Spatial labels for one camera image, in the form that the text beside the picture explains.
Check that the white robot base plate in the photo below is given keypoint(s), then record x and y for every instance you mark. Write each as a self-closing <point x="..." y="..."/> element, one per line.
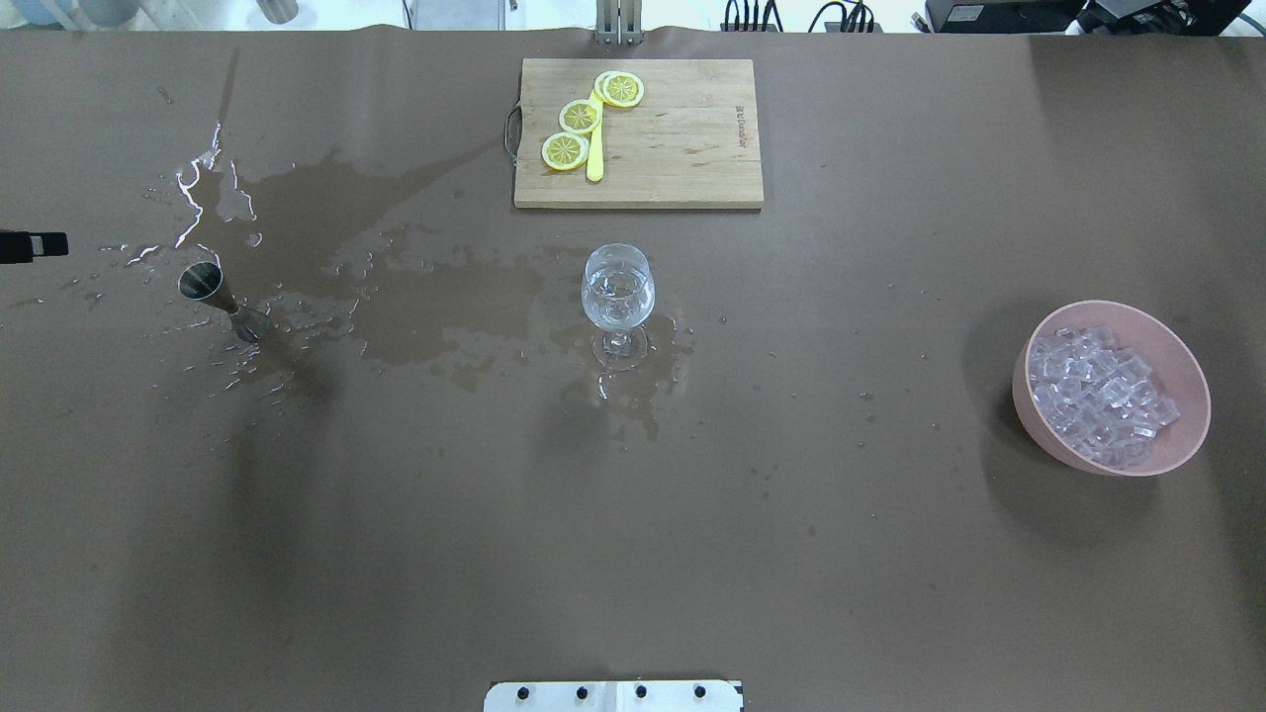
<point x="617" y="695"/>

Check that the wooden cutting board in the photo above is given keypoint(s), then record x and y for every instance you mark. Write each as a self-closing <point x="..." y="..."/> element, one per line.
<point x="692" y="143"/>

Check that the lemon slice middle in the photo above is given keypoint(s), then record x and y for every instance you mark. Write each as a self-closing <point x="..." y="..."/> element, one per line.
<point x="581" y="116"/>

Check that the aluminium frame post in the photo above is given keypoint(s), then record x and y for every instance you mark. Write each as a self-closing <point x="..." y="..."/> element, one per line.
<point x="619" y="22"/>

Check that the yellow plastic knife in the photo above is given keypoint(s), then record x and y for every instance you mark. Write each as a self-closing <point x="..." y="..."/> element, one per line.
<point x="595" y="164"/>

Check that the lemon slice lower left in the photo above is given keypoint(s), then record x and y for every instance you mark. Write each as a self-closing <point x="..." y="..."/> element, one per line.
<point x="565" y="151"/>

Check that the pink bowl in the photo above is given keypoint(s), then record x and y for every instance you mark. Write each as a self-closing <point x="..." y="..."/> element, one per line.
<point x="1175" y="371"/>

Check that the steel jigger cup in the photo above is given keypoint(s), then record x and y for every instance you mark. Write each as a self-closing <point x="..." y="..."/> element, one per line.
<point x="205" y="283"/>

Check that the clear ice cubes pile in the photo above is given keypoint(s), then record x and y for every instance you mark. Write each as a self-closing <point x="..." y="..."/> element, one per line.
<point x="1098" y="395"/>

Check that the clear wine glass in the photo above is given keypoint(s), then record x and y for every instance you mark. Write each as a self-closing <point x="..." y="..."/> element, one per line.
<point x="618" y="296"/>

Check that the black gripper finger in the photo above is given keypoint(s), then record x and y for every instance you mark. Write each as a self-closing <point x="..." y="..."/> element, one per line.
<point x="20" y="246"/>

